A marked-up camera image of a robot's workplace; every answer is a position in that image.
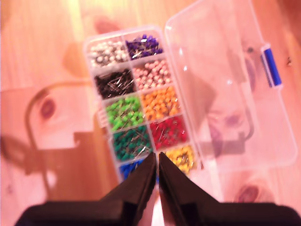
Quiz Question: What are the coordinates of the clear case with blue latch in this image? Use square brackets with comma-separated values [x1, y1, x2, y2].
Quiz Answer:
[260, 43, 284, 89]

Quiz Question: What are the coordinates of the pile of light green pins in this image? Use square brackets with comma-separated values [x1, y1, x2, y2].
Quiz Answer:
[105, 97, 144, 132]

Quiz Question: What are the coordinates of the pile of blue pins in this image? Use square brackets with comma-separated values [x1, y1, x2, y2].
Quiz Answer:
[119, 159, 160, 184]

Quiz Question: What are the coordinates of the pile of purple pins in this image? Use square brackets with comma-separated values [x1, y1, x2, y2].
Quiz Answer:
[126, 34, 164, 59]

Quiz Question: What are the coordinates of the pile of red pins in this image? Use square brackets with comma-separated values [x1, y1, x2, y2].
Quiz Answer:
[150, 115, 190, 150]

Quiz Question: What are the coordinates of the pile of orange pins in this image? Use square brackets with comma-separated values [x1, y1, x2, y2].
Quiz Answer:
[141, 86, 181, 121]

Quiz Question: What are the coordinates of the clear plastic pin box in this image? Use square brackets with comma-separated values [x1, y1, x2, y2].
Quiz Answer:
[83, 0, 299, 186]

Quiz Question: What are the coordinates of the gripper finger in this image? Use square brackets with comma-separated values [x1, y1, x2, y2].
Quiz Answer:
[158, 152, 221, 214]
[100, 152, 157, 214]

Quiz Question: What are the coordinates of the pile of white pins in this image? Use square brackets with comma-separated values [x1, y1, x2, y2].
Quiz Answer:
[90, 41, 129, 68]

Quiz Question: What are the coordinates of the pile of yellow pins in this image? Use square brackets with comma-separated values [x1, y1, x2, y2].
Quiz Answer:
[166, 145, 198, 175]

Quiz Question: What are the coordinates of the pile of black pins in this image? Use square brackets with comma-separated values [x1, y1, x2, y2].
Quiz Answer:
[94, 69, 137, 99]

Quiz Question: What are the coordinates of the pile of dark green pins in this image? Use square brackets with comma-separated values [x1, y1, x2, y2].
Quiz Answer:
[112, 126, 152, 161]

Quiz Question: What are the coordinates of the pile of pink pins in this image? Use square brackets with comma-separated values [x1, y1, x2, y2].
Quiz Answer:
[133, 60, 174, 90]

